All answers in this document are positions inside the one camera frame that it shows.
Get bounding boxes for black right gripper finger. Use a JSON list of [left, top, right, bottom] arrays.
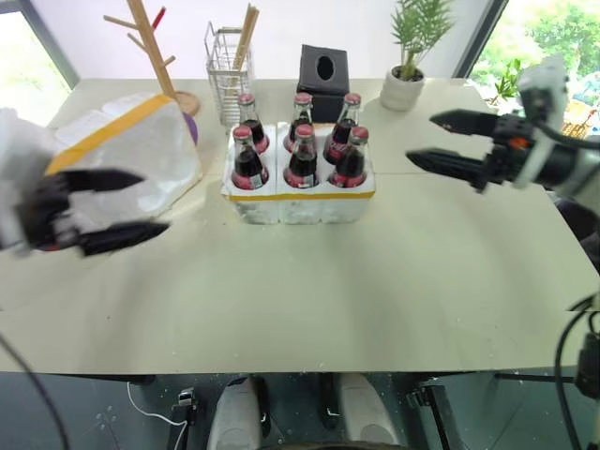
[[429, 109, 499, 138], [404, 148, 489, 189]]

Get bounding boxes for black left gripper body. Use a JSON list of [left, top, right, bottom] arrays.
[[22, 172, 84, 253]]

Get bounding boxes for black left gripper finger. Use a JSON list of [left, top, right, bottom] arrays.
[[77, 220, 171, 258], [65, 167, 147, 196]]

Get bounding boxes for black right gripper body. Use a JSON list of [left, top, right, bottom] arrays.
[[472, 113, 536, 194]]

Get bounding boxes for white foam box yellow tape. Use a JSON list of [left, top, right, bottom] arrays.
[[45, 92, 205, 219]]

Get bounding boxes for glass cola bottle red cap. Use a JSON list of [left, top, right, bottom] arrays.
[[327, 125, 371, 189], [231, 124, 271, 190], [291, 91, 316, 142], [282, 124, 322, 189], [236, 92, 272, 157], [322, 92, 364, 165]]

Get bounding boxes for black tissue box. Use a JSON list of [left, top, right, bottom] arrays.
[[295, 43, 351, 124]]

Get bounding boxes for white foam crate yellow tape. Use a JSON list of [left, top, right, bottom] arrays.
[[218, 120, 379, 227]]

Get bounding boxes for small green plant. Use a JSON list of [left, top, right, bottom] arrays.
[[493, 57, 525, 108]]

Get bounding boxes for white ribbed plant pot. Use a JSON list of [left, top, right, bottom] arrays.
[[379, 65, 427, 113]]

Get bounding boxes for purple round object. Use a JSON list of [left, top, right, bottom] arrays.
[[181, 111, 202, 145]]

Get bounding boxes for green fern plant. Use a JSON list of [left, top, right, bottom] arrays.
[[390, 0, 457, 80]]

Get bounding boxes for dark rounded object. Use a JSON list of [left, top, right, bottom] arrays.
[[554, 195, 600, 276]]

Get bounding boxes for wooden mug tree stand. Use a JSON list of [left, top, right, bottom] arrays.
[[103, 0, 203, 117]]

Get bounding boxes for wooden chopsticks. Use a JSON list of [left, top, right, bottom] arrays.
[[231, 3, 261, 98]]

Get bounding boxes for white rounded robot foot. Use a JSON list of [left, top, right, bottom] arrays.
[[336, 373, 400, 450], [207, 376, 264, 450]]

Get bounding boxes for white wire utensil holder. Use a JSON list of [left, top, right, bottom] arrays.
[[203, 25, 257, 127]]

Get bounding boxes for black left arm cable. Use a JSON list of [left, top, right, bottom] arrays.
[[0, 333, 72, 450]]

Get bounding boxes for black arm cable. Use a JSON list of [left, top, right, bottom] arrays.
[[0, 333, 72, 450], [554, 293, 600, 450]]

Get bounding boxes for thin white floor cable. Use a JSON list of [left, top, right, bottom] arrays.
[[126, 381, 189, 428]]

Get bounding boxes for black table clamp bracket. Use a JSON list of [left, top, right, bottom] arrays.
[[169, 386, 200, 450]]

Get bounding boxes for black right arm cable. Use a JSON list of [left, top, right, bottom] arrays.
[[554, 293, 600, 450]]

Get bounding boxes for black table leg frame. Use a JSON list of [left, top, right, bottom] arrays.
[[404, 371, 578, 450]]

